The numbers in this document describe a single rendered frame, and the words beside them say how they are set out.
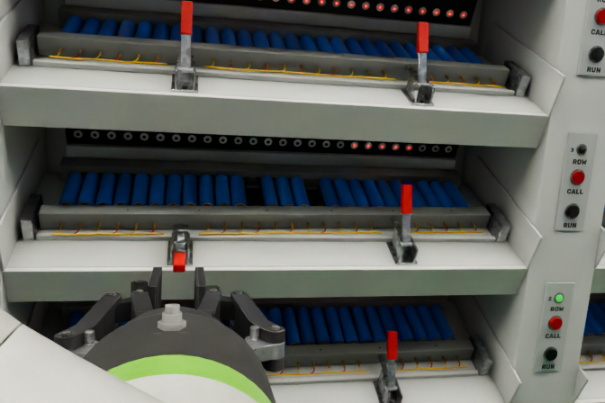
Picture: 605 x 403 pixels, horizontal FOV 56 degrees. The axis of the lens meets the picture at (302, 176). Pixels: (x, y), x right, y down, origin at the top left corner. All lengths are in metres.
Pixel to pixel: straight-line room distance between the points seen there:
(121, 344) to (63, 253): 0.44
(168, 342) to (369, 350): 0.59
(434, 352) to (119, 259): 0.44
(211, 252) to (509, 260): 0.37
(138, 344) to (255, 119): 0.42
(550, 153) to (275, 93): 0.34
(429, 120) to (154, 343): 0.50
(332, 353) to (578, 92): 0.45
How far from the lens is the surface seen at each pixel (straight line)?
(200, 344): 0.23
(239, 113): 0.61
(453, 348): 0.84
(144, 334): 0.24
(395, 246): 0.70
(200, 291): 0.44
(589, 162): 0.77
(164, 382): 0.19
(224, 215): 0.68
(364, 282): 0.69
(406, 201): 0.69
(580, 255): 0.80
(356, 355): 0.79
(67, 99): 0.62
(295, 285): 0.67
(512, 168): 0.80
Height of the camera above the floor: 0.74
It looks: 10 degrees down
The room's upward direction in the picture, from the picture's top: 4 degrees clockwise
